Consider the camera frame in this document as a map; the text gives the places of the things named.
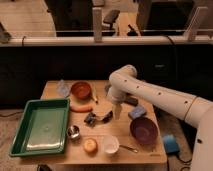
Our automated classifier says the black dish brush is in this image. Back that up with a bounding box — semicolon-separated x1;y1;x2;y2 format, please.
84;111;113;126

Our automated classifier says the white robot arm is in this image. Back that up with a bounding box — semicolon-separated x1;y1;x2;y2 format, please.
107;65;213;171

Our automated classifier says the green plastic tray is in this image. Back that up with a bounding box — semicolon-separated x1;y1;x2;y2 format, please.
9;99;70;157

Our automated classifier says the dark rectangular block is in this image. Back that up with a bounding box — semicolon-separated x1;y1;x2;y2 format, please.
125;97;138;106

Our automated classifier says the blue sponge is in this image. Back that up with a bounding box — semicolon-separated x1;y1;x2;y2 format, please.
128;105;146;119

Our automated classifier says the blue plastic cup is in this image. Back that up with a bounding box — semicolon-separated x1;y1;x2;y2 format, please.
104;84;111;93

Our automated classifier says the yellow pencil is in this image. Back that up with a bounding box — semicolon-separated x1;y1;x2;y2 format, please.
92;87;98;104

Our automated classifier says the purple bowl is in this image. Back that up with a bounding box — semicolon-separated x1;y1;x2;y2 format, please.
130;117;158;145

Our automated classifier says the wooden board table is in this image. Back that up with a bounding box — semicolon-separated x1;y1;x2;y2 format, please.
19;80;167;165

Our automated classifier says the white plastic cup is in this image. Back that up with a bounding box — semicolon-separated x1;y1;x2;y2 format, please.
102;135;119;155

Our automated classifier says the orange carrot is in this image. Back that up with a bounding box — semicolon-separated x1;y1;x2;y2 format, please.
70;105;93;113

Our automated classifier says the metal spoon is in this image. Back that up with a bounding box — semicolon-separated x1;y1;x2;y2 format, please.
119;145;138;153

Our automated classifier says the orange bowl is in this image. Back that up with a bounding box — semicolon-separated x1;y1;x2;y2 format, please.
71;81;91;100

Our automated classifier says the orange round fruit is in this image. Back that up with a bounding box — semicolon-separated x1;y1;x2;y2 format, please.
83;138;98;154

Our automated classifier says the small metal cup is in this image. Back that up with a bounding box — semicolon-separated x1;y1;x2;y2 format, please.
67;125;80;140

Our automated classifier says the clear plastic bag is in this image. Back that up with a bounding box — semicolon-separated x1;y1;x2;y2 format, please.
56;80;70;98

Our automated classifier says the blue box on floor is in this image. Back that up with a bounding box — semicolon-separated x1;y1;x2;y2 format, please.
163;135;180;154

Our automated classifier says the black office chair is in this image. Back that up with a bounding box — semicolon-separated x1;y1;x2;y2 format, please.
102;10;120;36

